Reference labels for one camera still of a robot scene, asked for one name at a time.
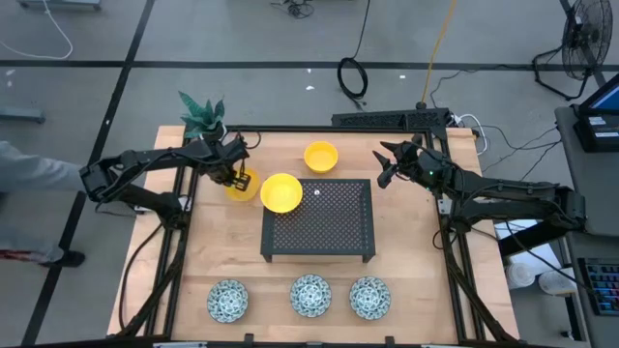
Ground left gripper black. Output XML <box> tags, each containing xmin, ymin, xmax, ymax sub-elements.
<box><xmin>207</xmin><ymin>159</ymin><xmax>253</xmax><ymax>192</ymax></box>

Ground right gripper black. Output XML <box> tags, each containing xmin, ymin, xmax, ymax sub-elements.
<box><xmin>371</xmin><ymin>134</ymin><xmax>444</xmax><ymax>189</ymax></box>

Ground yellow mini bowl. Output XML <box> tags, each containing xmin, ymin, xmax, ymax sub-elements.
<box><xmin>303</xmin><ymin>140</ymin><xmax>339</xmax><ymax>175</ymax></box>
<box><xmin>259</xmin><ymin>172</ymin><xmax>305</xmax><ymax>215</ymax></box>
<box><xmin>223</xmin><ymin>166</ymin><xmax>262</xmax><ymax>203</ymax></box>

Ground teal patterned ceramic bowl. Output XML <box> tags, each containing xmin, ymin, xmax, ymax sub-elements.
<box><xmin>289</xmin><ymin>274</ymin><xmax>334</xmax><ymax>319</ymax></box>
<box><xmin>206</xmin><ymin>278</ymin><xmax>250</xmax><ymax>325</ymax></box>
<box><xmin>348</xmin><ymin>275</ymin><xmax>393</xmax><ymax>322</ymax></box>

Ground green plant in white pot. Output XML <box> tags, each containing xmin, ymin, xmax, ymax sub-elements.
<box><xmin>177</xmin><ymin>90</ymin><xmax>228</xmax><ymax>142</ymax></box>

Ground black perforated metal rack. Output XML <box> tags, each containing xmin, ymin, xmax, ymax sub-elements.
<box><xmin>259</xmin><ymin>177</ymin><xmax>377</xmax><ymax>265</ymax></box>

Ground white round container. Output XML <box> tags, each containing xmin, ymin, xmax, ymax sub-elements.
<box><xmin>539</xmin><ymin>270</ymin><xmax>576</xmax><ymax>296</ymax></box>
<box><xmin>505</xmin><ymin>260</ymin><xmax>536</xmax><ymax>291</ymax></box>

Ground grey desk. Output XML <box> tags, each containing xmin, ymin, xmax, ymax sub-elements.
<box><xmin>554</xmin><ymin>104</ymin><xmax>619</xmax><ymax>348</ymax></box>

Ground black laptop blue screen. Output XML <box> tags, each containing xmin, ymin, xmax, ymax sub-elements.
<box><xmin>573</xmin><ymin>72</ymin><xmax>619</xmax><ymax>154</ymax></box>

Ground person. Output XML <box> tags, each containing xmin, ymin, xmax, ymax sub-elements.
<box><xmin>0</xmin><ymin>139</ymin><xmax>87</xmax><ymax>270</ymax></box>

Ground black floor fan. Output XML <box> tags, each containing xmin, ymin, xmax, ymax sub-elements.
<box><xmin>531</xmin><ymin>0</ymin><xmax>615</xmax><ymax>102</ymax></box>

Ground grey metal bar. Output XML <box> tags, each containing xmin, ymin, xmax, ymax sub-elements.
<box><xmin>0</xmin><ymin>106</ymin><xmax>47</xmax><ymax>124</ymax></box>

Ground black backlit keyboard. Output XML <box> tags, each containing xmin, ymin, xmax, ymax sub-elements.
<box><xmin>577</xmin><ymin>257</ymin><xmax>619</xmax><ymax>318</ymax></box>

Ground grey metal base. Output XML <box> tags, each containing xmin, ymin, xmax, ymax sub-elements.
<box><xmin>17</xmin><ymin>0</ymin><xmax>103</xmax><ymax>12</ymax></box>

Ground black aluminium frame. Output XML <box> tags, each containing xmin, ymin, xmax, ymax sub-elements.
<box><xmin>115</xmin><ymin>124</ymin><xmax>521</xmax><ymax>347</ymax></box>

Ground black coiled cable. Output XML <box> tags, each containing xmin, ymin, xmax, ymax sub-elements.
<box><xmin>336</xmin><ymin>0</ymin><xmax>373</xmax><ymax>111</ymax></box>

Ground white looped cable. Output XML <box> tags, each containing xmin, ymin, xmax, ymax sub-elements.
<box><xmin>454</xmin><ymin>113</ymin><xmax>489</xmax><ymax>156</ymax></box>

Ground yellow cable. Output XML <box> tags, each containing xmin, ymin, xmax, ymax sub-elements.
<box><xmin>421</xmin><ymin>0</ymin><xmax>458</xmax><ymax>105</ymax></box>

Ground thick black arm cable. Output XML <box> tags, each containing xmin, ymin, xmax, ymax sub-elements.
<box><xmin>118</xmin><ymin>224</ymin><xmax>163</xmax><ymax>333</ymax></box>

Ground black cable bundle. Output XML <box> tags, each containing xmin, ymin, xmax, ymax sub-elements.
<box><xmin>270</xmin><ymin>0</ymin><xmax>315</xmax><ymax>19</ymax></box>

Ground white floor cable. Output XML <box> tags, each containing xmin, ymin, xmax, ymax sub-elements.
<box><xmin>0</xmin><ymin>0</ymin><xmax>74</xmax><ymax>62</ymax></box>

